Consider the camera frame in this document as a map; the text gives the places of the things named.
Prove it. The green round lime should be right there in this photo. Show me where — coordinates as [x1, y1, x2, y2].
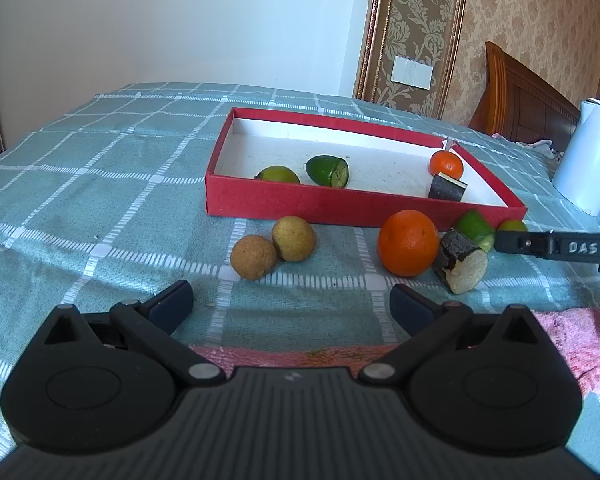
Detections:
[498, 219, 528, 232]

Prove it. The large orange tangerine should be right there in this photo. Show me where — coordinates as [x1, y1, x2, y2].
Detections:
[377, 209, 439, 278]

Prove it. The brown longan fruit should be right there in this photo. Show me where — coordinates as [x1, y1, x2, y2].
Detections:
[230, 235, 277, 281]
[272, 216, 317, 262]

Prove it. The small orange tangerine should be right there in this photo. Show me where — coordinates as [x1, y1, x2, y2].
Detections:
[428, 150, 464, 180]

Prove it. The small green cucumber piece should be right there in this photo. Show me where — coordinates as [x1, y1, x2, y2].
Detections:
[306, 155, 349, 188]

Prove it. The white kettle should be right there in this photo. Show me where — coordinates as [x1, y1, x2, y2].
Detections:
[552, 98, 600, 217]

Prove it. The pink towel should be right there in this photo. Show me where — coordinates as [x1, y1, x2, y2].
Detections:
[190, 308, 600, 396]

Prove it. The teal plaid bed sheet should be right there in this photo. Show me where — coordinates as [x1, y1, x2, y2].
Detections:
[0, 81, 600, 476]

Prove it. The red shallow cardboard box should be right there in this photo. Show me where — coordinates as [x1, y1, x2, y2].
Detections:
[204, 107, 527, 230]

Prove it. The green lime in box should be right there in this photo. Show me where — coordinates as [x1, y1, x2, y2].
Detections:
[254, 165, 300, 184]

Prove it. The white wall switch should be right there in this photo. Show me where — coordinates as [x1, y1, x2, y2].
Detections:
[390, 56, 434, 90]

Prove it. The gold wall moulding frame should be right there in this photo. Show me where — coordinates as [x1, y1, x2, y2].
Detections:
[354, 0, 600, 126]

